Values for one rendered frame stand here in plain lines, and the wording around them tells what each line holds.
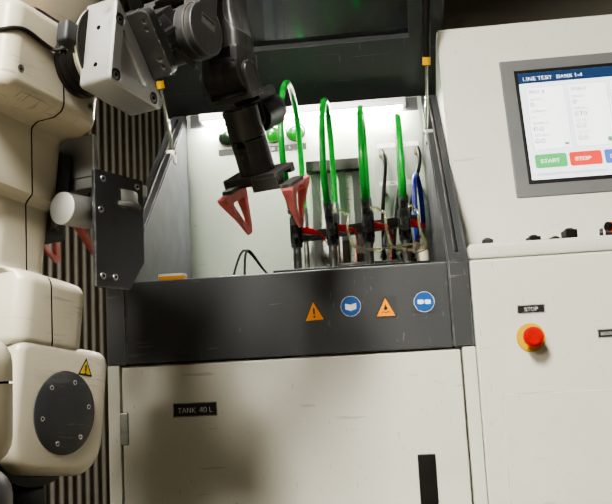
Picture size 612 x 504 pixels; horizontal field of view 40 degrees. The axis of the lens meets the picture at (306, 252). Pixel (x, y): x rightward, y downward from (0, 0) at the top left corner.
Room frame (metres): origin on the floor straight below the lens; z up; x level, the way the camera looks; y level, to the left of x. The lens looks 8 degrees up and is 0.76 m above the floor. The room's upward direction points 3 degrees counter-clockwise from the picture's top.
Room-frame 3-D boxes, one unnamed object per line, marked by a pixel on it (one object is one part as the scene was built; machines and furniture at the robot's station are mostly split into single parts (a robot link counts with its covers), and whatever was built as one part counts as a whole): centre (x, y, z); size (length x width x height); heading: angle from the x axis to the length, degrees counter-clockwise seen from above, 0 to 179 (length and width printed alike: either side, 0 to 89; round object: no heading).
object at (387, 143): (2.09, -0.25, 1.20); 0.13 x 0.03 x 0.31; 84
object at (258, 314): (1.61, 0.04, 0.87); 0.62 x 0.04 x 0.16; 84
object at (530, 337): (1.52, -0.40, 0.80); 0.05 x 0.04 x 0.05; 84
